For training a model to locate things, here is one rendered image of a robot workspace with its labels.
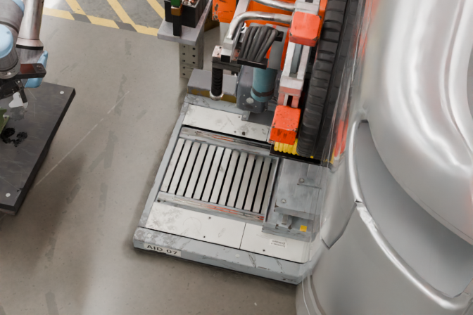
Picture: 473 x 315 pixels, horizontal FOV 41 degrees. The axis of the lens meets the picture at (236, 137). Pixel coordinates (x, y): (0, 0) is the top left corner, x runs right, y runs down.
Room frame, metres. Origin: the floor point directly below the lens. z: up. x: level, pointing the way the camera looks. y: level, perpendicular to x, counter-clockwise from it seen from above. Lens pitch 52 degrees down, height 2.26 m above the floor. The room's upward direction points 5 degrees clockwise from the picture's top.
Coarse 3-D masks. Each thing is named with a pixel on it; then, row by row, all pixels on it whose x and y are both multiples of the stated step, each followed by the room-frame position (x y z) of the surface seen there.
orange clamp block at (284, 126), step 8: (280, 112) 1.19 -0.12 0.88; (288, 112) 1.19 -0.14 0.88; (296, 112) 1.20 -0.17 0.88; (280, 120) 1.16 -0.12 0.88; (288, 120) 1.17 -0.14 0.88; (296, 120) 1.17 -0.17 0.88; (272, 128) 1.14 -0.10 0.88; (280, 128) 1.14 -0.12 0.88; (288, 128) 1.14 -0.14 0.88; (296, 128) 1.14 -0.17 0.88; (272, 136) 1.14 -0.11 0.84; (280, 136) 1.13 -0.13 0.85; (288, 136) 1.13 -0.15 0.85
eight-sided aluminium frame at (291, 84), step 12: (300, 0) 1.42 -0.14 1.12; (312, 12) 1.37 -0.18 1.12; (288, 48) 1.30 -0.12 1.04; (288, 60) 1.28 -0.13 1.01; (288, 72) 1.25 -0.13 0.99; (300, 72) 1.25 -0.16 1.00; (288, 84) 1.23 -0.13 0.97; (300, 84) 1.23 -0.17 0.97; (288, 96) 1.52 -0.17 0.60; (300, 96) 1.22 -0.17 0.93
